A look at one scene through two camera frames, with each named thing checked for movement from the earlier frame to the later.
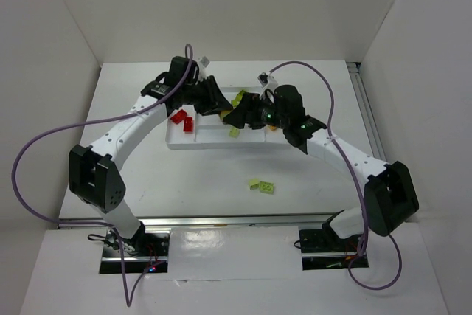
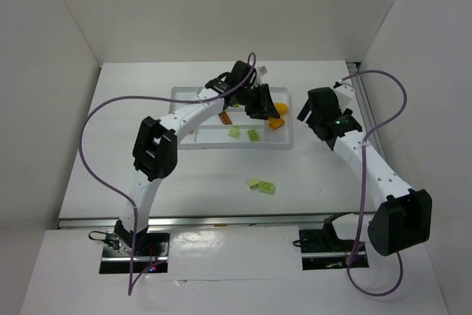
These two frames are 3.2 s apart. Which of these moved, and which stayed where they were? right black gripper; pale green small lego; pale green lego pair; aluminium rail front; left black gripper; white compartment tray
Moved: left black gripper; right black gripper
Stayed: pale green lego pair; pale green small lego; aluminium rail front; white compartment tray
